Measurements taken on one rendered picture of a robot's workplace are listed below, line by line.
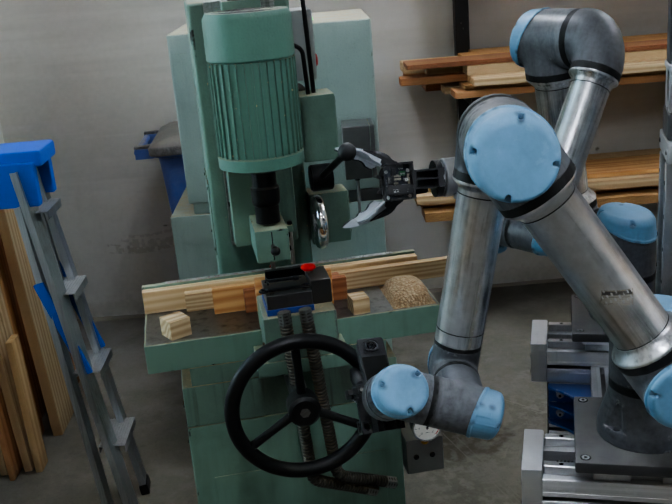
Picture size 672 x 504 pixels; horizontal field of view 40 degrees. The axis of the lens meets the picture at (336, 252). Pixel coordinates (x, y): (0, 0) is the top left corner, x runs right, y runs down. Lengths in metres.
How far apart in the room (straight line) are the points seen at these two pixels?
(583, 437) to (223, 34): 0.97
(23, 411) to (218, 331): 1.50
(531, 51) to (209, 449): 1.03
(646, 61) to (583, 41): 2.12
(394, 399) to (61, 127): 3.22
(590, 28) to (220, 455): 1.11
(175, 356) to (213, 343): 0.08
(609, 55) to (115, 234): 3.03
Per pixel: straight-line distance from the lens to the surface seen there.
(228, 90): 1.80
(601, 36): 1.81
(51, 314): 2.68
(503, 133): 1.18
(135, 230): 4.38
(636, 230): 1.93
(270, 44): 1.78
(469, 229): 1.37
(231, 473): 1.96
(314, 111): 2.07
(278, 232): 1.89
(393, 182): 1.73
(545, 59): 1.88
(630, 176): 4.01
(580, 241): 1.25
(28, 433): 3.28
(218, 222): 2.11
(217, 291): 1.92
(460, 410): 1.34
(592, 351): 2.02
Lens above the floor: 1.60
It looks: 18 degrees down
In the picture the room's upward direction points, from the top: 5 degrees counter-clockwise
